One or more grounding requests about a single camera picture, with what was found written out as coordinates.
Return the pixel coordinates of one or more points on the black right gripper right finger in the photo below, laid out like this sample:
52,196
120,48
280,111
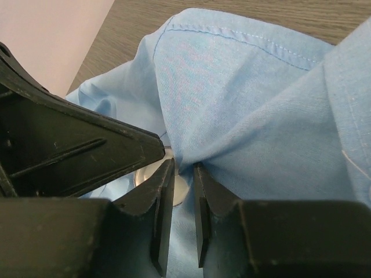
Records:
278,238

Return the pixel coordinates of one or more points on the pink blossom round brooch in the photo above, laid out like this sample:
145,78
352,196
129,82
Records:
180,185

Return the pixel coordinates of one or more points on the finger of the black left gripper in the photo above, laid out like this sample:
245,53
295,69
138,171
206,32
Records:
53,148

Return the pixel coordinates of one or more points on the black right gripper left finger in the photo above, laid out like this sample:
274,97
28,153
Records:
70,237

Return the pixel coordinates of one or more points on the blue button-up shirt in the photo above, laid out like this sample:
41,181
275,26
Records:
271,112

